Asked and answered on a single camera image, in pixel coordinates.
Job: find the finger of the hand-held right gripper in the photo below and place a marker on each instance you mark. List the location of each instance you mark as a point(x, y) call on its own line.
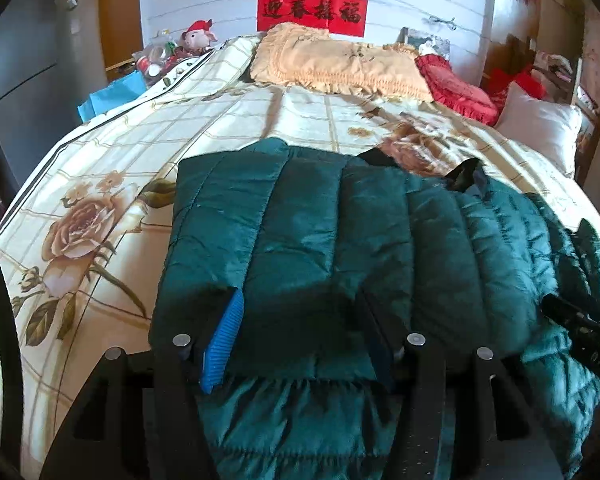
point(567, 310)

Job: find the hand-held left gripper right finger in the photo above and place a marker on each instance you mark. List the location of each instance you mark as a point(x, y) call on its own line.
point(377, 347)

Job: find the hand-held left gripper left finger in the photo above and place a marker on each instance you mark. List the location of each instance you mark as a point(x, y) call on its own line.
point(224, 342)

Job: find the dark green puffer jacket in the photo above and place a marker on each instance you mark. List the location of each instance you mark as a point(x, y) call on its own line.
point(330, 240)

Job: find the white pillow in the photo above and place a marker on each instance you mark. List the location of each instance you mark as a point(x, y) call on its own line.
point(540, 122)

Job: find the wooden chair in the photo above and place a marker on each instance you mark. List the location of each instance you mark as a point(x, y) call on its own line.
point(592, 120)

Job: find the floral bed quilt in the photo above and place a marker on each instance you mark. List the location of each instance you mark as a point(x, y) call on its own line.
point(130, 160)

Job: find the red cloth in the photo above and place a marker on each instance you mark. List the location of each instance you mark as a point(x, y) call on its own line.
point(522, 85)

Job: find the red frilled pillow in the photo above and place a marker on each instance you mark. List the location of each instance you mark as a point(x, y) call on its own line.
point(455, 90)

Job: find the blue paper bag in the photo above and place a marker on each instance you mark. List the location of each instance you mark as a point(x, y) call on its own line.
point(112, 95)

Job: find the yellow frilled pillow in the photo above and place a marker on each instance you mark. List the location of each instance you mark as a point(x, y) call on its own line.
point(330, 62)

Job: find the bedside clutter pile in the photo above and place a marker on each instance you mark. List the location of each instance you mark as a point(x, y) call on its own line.
point(157, 57)

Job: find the framed picture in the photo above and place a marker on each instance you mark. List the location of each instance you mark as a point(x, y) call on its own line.
point(430, 42)

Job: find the plush toy with red hat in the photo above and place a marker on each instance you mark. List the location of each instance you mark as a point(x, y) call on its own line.
point(198, 36)

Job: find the wooden door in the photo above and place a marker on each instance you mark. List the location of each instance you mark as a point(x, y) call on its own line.
point(122, 15)

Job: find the grey refrigerator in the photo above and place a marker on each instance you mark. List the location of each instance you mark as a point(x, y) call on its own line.
point(25, 45)

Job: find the red wall banner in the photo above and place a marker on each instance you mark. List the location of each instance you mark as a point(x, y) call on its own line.
point(312, 10)

